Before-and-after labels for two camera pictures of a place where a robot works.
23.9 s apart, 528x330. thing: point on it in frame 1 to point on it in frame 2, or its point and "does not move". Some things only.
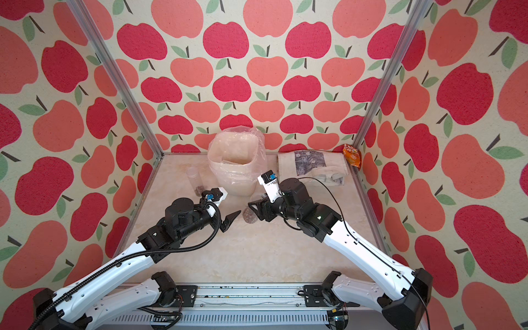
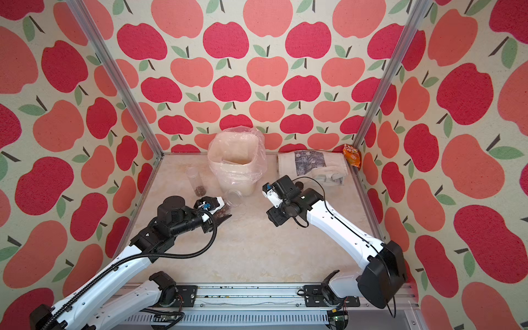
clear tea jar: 249,216 to 233,198
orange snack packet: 353,156 does not move
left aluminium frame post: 117,76 does not move
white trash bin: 238,161 does not move
